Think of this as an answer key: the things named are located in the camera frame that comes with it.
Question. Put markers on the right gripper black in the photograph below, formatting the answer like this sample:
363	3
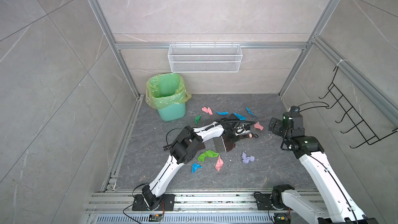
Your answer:
279	123

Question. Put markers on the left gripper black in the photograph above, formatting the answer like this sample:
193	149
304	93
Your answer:
232	138

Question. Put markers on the dark brown hand brush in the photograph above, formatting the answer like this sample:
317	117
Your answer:
227	143

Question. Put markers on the dark brown dustpan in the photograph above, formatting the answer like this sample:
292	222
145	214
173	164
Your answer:
166	147

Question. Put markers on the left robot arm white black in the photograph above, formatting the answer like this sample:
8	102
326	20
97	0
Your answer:
183	149

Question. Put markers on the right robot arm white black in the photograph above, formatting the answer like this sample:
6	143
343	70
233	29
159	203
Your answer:
340	206

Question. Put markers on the blue paper scrap middle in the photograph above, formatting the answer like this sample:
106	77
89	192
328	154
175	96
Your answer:
240	117

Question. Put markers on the blue paper scrap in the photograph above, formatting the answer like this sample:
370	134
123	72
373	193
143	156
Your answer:
222	113
195	167
250	112
240	117

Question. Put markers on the blue paper scrap back left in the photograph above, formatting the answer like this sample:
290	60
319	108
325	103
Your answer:
222	113

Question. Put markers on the blue paper scrap back right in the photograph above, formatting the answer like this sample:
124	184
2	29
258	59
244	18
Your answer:
250	112

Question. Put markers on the pink paper scrap right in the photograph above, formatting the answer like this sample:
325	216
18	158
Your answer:
258	126

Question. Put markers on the pink paper scrap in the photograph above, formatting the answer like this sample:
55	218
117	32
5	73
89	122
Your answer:
207	110
258	126
219	163

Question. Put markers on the pink paper scrap back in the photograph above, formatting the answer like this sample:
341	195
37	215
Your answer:
207	110

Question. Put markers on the purple paper scrap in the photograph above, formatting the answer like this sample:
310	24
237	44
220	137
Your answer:
247	159

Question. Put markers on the large green paper scrap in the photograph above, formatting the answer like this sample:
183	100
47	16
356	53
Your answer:
207	154

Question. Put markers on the small green paper scrap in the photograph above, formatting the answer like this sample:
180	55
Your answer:
197	119

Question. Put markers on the pink paper scrap front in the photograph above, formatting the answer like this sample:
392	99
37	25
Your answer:
219	163

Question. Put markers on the blue paper scrap front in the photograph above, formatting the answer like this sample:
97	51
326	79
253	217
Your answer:
195	167

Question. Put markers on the green trash bin with liner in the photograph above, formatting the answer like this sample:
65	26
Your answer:
168	94

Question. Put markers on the black wire hook rack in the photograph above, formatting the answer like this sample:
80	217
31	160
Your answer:
352	116

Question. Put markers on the white wire mesh basket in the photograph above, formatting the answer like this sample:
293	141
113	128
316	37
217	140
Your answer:
209	58

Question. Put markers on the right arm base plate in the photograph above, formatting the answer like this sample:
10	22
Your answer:
267	202

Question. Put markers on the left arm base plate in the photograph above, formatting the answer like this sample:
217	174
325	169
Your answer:
165	202

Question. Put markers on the aluminium mounting rail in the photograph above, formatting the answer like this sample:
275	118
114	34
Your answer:
216	206

